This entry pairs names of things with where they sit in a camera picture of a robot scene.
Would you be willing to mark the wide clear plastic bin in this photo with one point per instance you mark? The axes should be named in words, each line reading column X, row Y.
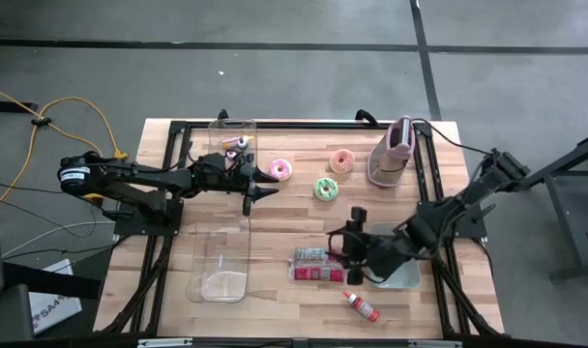
column 216, row 232

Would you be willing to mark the silver metal bracket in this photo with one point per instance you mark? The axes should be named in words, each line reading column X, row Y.
column 164, row 342
column 434, row 344

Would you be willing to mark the black aluminium rig frame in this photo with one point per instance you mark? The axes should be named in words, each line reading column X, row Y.
column 299, row 124

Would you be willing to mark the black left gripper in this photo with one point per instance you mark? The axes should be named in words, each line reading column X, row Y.
column 221, row 174

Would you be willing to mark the narrow clear plastic bin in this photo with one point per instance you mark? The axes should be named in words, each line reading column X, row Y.
column 216, row 130

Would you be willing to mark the grey plastic bin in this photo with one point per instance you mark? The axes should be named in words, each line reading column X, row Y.
column 405, row 278

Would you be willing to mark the red packet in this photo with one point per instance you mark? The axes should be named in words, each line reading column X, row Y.
column 308, row 266

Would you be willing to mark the black metal stand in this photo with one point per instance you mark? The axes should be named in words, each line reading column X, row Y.
column 577, row 241

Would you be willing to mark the white cardboard box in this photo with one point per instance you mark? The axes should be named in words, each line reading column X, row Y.
column 57, row 309

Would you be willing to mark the black metal bar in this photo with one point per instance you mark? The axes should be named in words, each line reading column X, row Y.
column 8, row 106

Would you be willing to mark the red cap orange bottle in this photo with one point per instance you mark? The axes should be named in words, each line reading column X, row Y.
column 364, row 309

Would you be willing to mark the yellow squeeze bottle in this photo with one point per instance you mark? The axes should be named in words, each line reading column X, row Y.
column 232, row 142

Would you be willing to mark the pink frosted toy donut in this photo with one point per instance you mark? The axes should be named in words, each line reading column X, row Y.
column 273, row 170

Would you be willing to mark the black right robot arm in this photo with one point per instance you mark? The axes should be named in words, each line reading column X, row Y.
column 468, row 198

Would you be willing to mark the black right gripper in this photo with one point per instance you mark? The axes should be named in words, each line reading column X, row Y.
column 376, row 256

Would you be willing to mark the green frosted toy donut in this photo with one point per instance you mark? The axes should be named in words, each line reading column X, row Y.
column 318, row 191

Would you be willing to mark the black beam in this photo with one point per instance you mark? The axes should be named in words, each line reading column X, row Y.
column 52, row 282

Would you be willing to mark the orange sprinkled toy donut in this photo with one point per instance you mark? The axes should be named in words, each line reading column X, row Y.
column 335, row 164

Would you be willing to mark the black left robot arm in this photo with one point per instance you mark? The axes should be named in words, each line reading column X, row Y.
column 144, row 171

